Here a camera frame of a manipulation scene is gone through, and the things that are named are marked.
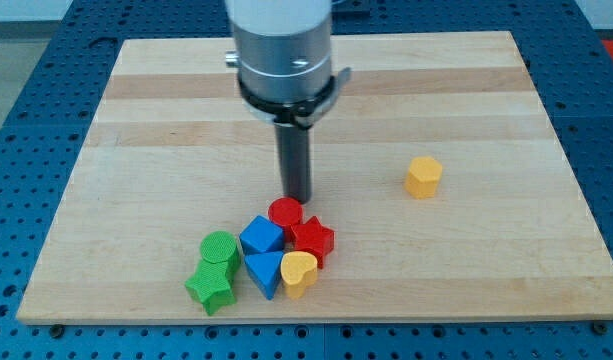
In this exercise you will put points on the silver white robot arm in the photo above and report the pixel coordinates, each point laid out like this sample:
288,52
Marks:
284,58

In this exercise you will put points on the yellow hexagon block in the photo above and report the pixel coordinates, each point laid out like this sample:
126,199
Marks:
423,177

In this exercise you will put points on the red cylinder block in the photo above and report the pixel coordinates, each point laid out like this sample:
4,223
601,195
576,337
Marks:
286,212

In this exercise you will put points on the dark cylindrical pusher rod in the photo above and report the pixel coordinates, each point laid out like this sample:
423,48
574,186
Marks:
293,147

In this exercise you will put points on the red star block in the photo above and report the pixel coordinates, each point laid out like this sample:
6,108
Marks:
315,238

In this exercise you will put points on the blue cube block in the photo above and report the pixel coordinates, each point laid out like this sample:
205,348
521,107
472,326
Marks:
261,236

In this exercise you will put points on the yellow heart block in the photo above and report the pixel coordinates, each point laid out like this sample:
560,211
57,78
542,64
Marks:
299,270

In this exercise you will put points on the blue triangle block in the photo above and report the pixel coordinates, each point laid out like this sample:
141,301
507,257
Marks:
264,270

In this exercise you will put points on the green cylinder block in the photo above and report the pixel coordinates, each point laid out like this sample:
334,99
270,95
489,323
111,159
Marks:
220,248

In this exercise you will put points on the green star block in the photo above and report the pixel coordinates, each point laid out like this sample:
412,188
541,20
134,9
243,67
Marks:
211,285

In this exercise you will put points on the wooden board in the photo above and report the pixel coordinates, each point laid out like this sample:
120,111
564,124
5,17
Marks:
172,155

